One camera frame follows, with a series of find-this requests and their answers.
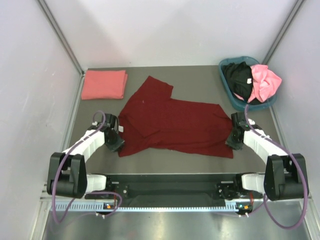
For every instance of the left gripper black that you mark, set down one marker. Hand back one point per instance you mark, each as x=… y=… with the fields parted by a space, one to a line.
x=118 y=143

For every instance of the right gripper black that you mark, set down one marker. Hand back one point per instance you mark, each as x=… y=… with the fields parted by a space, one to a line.
x=230 y=142

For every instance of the dark red t-shirt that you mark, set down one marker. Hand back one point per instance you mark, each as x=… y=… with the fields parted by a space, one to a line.
x=151 y=118

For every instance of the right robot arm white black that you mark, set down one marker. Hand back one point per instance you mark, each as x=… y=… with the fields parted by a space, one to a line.
x=285 y=175

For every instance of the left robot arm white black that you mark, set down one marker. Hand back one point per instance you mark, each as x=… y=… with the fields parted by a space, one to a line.
x=67 y=174

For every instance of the teal plastic basket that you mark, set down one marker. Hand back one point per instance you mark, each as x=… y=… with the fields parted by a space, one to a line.
x=237 y=103

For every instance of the pink t-shirt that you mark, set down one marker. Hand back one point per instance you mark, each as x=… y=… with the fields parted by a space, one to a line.
x=265 y=83

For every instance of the black t-shirt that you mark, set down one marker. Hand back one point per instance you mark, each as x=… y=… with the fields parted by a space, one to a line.
x=239 y=79

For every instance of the folded coral red t-shirt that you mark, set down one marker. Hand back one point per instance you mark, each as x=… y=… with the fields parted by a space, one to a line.
x=104 y=84

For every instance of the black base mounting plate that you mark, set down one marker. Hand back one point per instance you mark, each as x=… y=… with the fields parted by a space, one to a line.
x=172 y=190

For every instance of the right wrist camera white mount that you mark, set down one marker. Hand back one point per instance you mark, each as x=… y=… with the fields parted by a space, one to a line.
x=251 y=122

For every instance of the grey slotted cable duct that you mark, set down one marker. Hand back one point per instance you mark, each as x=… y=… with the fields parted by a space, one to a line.
x=229 y=206

